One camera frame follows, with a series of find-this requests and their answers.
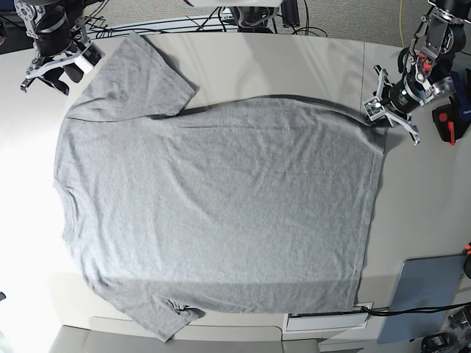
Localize black orange clamp tool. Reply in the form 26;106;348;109
432;104;470;146

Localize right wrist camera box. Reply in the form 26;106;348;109
76;43;102;74

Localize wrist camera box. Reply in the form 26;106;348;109
363;97;384;122
76;43;102;74

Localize grey T-shirt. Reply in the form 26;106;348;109
54;33;386;341

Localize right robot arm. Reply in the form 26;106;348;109
14;1;101;96

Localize blue bar clamp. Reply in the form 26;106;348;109
450;71;470;111

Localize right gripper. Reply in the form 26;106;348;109
20;31;92;96

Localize blue-grey flat board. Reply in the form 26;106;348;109
377;254;464;344

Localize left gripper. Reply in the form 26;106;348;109
373;65;420;145

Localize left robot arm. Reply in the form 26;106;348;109
363;1;470;144

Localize black cable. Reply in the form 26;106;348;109
362;303;471;318

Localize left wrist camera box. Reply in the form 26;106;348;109
363;97;384;122

